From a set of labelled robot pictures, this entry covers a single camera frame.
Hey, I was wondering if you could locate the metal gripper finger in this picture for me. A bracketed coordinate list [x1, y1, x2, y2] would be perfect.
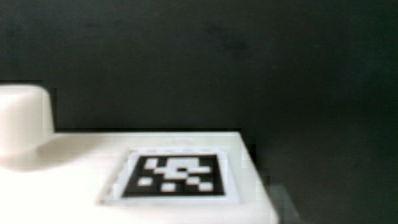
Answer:
[267, 184, 303, 224]

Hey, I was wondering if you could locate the white front drawer box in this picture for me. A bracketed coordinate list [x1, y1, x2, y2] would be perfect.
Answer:
[0, 85, 281, 224]

